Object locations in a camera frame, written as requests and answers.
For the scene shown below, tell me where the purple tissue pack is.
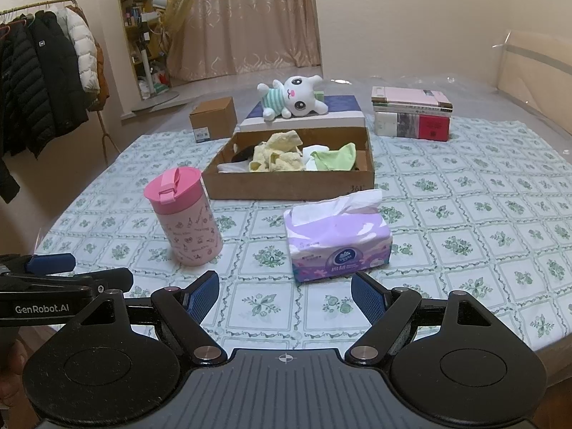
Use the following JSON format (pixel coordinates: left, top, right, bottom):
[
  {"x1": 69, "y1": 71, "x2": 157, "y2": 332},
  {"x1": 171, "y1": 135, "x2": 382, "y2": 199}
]
[{"x1": 283, "y1": 188, "x2": 393, "y2": 283}]

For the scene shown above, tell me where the blue and white box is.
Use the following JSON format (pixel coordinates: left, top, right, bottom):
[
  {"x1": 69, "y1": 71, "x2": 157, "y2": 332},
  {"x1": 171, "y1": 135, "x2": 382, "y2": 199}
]
[{"x1": 239, "y1": 95, "x2": 366, "y2": 132}]

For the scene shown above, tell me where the brown jacket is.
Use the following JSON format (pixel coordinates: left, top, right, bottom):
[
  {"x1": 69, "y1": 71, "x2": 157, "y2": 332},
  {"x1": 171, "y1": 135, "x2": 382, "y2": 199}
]
[{"x1": 87, "y1": 38, "x2": 110, "y2": 112}]

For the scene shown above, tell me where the person's left hand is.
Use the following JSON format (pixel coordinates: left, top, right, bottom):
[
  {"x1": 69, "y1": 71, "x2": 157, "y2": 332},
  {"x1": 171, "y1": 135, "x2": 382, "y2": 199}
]
[{"x1": 0, "y1": 340, "x2": 32, "y2": 407}]

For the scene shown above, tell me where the white bunny plush toy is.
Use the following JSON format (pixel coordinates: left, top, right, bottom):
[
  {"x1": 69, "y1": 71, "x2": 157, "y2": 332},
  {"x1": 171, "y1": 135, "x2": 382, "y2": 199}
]
[{"x1": 257, "y1": 74, "x2": 329, "y2": 120}]

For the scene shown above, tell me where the small cardboard box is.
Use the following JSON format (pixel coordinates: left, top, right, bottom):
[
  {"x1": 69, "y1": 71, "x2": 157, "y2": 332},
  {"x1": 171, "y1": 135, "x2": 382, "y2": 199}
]
[{"x1": 189, "y1": 97, "x2": 237, "y2": 144}]

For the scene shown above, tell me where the plastic wrapped wooden headboard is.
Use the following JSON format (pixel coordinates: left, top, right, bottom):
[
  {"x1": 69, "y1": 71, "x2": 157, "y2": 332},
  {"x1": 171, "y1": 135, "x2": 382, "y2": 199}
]
[{"x1": 492, "y1": 29, "x2": 572, "y2": 135}]

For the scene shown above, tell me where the bookshelf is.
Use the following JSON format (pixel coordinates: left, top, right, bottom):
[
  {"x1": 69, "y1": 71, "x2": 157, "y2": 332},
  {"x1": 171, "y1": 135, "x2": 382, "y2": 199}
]
[{"x1": 114, "y1": 0, "x2": 179, "y2": 99}]

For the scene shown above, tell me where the plastic covered standing fan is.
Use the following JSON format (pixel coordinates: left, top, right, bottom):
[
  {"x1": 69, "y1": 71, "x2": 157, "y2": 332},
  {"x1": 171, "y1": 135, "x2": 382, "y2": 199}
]
[{"x1": 140, "y1": 0, "x2": 198, "y2": 101}]

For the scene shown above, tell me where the white cloth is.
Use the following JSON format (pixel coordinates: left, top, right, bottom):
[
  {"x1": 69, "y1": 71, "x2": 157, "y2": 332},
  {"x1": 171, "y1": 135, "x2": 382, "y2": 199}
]
[{"x1": 303, "y1": 144, "x2": 329, "y2": 171}]

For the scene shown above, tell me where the yellow towel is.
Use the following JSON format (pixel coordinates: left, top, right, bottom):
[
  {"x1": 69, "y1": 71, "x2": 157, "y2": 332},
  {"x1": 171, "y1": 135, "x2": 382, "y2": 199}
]
[{"x1": 248, "y1": 129, "x2": 309, "y2": 173}]

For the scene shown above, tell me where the plastic covered mattress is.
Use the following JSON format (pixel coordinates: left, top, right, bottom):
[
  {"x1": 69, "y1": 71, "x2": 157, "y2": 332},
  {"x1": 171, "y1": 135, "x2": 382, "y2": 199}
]
[{"x1": 134, "y1": 74, "x2": 572, "y2": 162}]

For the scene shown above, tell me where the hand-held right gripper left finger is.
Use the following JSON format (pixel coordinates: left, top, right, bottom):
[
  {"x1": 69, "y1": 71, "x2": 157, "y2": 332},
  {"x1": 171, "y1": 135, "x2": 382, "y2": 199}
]
[{"x1": 78, "y1": 270, "x2": 228, "y2": 365}]

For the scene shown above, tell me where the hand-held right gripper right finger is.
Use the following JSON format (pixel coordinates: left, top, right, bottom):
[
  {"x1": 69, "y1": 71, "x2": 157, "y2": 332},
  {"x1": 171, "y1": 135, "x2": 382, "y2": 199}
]
[{"x1": 344, "y1": 272, "x2": 497, "y2": 366}]

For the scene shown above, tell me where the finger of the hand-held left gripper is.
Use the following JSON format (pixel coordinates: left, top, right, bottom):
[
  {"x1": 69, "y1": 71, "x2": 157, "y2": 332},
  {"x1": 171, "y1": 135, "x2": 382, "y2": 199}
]
[
  {"x1": 67, "y1": 268, "x2": 134, "y2": 298},
  {"x1": 26, "y1": 253, "x2": 77, "y2": 274}
]

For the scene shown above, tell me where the pink tumbler cup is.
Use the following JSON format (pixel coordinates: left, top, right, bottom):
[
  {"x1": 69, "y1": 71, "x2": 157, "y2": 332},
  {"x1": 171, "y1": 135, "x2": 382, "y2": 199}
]
[{"x1": 143, "y1": 166, "x2": 224, "y2": 267}]

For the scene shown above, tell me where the light green cloth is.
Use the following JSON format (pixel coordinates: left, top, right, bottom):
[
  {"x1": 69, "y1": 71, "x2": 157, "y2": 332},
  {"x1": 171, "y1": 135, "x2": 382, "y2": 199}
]
[{"x1": 310, "y1": 143, "x2": 358, "y2": 172}]

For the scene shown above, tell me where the cardboard tray box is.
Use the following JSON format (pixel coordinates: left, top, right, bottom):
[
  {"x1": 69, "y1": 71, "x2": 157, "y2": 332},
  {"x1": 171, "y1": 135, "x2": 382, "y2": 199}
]
[{"x1": 202, "y1": 126, "x2": 375, "y2": 201}]

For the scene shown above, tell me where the beige curtain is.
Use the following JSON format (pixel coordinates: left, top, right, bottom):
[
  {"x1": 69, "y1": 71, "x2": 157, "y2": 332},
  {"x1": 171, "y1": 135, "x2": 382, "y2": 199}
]
[{"x1": 147, "y1": 0, "x2": 322, "y2": 83}]

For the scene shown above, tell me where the white puffer jacket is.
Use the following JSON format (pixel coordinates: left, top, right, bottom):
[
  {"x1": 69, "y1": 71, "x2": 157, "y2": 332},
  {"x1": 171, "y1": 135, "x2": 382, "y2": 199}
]
[{"x1": 65, "y1": 4, "x2": 101, "y2": 94}]

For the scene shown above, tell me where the gold clothes rack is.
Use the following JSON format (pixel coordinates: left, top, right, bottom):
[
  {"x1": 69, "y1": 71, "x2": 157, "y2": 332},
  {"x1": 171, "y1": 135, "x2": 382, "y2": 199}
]
[{"x1": 0, "y1": 0, "x2": 121, "y2": 164}]

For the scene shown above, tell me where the black puffer jacket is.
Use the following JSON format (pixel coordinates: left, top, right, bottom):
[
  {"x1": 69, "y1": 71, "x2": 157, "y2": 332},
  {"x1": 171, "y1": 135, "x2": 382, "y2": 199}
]
[
  {"x1": 0, "y1": 31, "x2": 39, "y2": 204},
  {"x1": 27, "y1": 9, "x2": 90, "y2": 157}
]

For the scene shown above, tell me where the stack of books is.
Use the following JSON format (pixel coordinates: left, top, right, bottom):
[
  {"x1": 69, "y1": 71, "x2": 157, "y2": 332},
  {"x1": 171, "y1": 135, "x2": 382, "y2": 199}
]
[{"x1": 371, "y1": 86, "x2": 453, "y2": 142}]

